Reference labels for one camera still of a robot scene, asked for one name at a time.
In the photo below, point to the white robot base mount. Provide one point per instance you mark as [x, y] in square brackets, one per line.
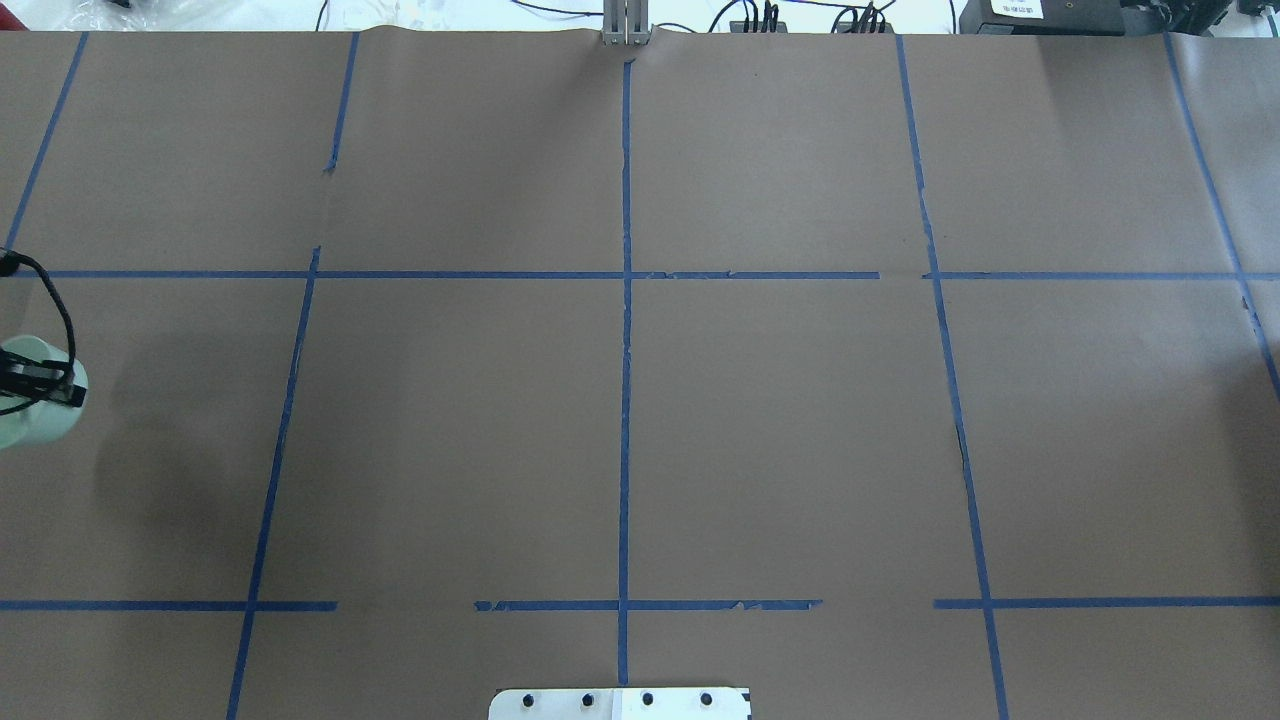
[680, 702]

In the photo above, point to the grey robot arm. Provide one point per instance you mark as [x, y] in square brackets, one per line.
[44, 392]

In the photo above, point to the grey aluminium post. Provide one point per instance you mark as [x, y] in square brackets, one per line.
[626, 23]

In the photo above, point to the black electronics box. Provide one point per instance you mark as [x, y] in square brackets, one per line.
[1084, 18]

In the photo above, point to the black power strip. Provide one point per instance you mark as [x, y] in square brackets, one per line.
[839, 21]

